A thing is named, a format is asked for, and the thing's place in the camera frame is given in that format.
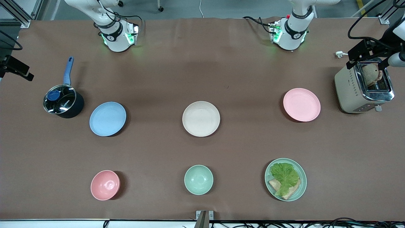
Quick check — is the blue plate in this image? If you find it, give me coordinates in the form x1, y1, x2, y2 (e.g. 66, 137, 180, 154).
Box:
89, 102, 127, 137

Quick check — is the brown toast slice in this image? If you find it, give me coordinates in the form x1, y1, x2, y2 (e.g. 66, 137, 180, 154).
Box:
362, 63, 383, 87

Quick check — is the brown bread slice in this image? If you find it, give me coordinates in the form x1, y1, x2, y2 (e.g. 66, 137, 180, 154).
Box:
268, 178, 301, 200

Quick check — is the glass lid with blue knob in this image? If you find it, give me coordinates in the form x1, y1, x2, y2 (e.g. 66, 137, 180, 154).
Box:
43, 84, 77, 114

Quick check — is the pink bowl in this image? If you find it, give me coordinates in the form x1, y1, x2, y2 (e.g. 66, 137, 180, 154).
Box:
90, 170, 121, 201

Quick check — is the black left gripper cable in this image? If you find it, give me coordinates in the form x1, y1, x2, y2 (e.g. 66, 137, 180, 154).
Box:
348, 0, 389, 40

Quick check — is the pink plate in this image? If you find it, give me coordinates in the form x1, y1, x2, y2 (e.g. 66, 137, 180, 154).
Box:
283, 88, 321, 122

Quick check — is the grey metal table bracket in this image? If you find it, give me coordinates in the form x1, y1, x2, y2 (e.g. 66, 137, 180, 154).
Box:
196, 210, 214, 228

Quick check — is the beige plate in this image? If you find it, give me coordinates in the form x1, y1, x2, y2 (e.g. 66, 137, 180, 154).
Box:
182, 101, 221, 137

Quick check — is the green lettuce leaf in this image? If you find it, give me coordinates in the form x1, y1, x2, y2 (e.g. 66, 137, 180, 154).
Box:
270, 162, 300, 197

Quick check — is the green plate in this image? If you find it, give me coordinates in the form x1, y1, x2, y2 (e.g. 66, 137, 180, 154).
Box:
265, 158, 307, 202

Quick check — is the green bowl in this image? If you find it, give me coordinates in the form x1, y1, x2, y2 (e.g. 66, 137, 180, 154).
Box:
184, 165, 214, 195

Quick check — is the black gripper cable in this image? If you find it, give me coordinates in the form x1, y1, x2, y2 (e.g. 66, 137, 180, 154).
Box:
348, 0, 389, 40
0, 30, 23, 51

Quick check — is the dark pot with blue handle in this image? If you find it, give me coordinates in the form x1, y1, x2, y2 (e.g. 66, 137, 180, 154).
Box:
43, 56, 85, 119

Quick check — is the aluminium frame profile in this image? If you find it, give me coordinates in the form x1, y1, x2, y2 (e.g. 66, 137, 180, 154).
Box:
0, 0, 43, 29
378, 0, 405, 25

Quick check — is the beige chrome toaster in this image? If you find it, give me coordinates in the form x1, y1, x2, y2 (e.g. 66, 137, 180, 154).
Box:
334, 57, 395, 114

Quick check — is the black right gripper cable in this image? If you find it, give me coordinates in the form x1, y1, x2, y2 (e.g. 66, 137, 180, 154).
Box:
0, 30, 23, 51

